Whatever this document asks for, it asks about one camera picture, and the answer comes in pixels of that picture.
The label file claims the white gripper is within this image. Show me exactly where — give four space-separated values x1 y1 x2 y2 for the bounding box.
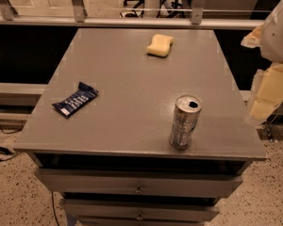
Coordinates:
241 0 283 126

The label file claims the blue rxbar blueberry wrapper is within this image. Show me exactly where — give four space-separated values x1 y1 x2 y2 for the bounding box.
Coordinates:
53 82 98 119

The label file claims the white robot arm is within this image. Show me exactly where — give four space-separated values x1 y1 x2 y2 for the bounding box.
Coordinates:
241 0 283 126

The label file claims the silver drink can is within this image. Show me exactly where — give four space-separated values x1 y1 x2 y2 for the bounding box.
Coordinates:
169 94 202 151

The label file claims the yellow sponge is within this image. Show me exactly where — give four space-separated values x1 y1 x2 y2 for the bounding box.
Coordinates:
146 34 174 57

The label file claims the grey drawer cabinet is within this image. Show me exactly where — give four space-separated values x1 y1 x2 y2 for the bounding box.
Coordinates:
15 28 266 226

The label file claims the metal railing frame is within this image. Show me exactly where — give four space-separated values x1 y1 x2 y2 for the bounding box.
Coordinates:
0 0 283 30

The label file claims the black cable with adapter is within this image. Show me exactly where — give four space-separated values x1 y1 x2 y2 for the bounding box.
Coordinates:
0 120 23 163

